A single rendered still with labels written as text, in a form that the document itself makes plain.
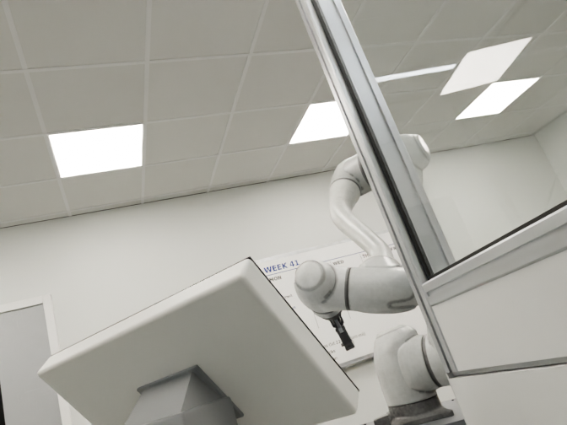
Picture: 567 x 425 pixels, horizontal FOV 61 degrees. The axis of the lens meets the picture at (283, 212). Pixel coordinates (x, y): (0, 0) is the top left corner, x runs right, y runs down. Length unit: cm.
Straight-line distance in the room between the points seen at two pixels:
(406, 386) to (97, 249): 328
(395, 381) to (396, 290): 49
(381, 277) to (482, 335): 41
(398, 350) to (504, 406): 79
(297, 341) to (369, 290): 39
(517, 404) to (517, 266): 20
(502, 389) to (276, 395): 34
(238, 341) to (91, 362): 30
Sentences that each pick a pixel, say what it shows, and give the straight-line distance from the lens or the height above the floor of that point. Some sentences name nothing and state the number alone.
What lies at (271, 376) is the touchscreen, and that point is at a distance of 82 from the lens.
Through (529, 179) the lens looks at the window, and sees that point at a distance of 62.
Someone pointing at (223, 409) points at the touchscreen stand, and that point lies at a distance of 86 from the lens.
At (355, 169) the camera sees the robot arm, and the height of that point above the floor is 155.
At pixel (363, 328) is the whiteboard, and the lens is 459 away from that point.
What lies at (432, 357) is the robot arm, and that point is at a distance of 150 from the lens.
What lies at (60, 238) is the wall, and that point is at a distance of 443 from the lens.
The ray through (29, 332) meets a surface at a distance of 421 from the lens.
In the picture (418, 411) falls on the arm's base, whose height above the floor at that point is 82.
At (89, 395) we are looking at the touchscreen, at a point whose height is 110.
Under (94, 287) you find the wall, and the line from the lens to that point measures 427.
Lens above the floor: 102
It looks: 18 degrees up
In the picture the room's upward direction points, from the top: 19 degrees counter-clockwise
